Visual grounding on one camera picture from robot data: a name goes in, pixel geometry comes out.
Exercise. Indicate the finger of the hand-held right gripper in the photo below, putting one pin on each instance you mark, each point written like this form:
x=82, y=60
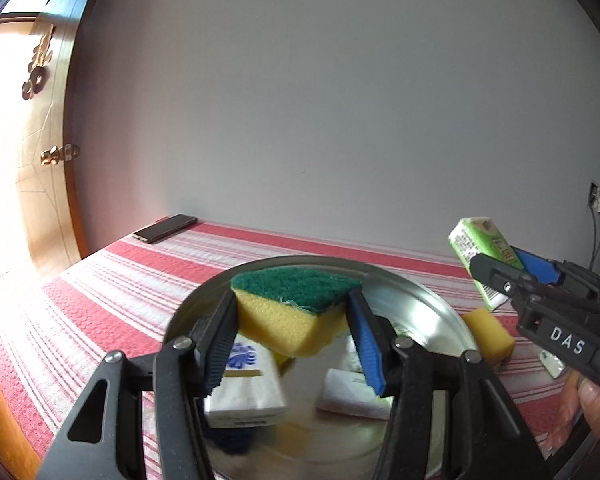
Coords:
x=500, y=280
x=540, y=267

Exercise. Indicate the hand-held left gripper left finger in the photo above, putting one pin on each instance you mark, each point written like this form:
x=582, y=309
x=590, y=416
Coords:
x=217, y=355

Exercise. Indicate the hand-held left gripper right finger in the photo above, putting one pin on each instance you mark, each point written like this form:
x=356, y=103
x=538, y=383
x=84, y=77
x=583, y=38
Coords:
x=370, y=350

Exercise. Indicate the green drink carton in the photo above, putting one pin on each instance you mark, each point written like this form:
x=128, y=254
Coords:
x=482, y=255

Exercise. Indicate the white blue tissue pack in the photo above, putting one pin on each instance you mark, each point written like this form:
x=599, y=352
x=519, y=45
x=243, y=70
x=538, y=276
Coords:
x=247, y=390

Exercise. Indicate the stainless steel basin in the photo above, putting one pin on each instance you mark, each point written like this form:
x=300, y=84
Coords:
x=420, y=310

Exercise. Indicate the yellow green sponge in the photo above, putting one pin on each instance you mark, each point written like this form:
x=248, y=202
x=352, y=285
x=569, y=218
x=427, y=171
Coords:
x=487, y=335
x=290, y=310

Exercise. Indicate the person's right hand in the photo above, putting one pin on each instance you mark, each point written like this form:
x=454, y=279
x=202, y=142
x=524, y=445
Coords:
x=587, y=405

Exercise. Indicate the green white tissue pack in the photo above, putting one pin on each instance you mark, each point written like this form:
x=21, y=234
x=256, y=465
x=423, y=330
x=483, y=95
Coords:
x=554, y=364

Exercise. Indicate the red striped bedsheet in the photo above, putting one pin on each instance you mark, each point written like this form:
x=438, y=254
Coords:
x=120, y=290

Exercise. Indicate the black smartphone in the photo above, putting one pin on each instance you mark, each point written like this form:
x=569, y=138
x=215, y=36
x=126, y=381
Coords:
x=165, y=227

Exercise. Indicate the wooden door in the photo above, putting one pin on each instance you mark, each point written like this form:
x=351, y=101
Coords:
x=35, y=135

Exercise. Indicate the wooden bed frame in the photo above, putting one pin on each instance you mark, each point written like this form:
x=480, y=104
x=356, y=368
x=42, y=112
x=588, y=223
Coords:
x=5, y=425

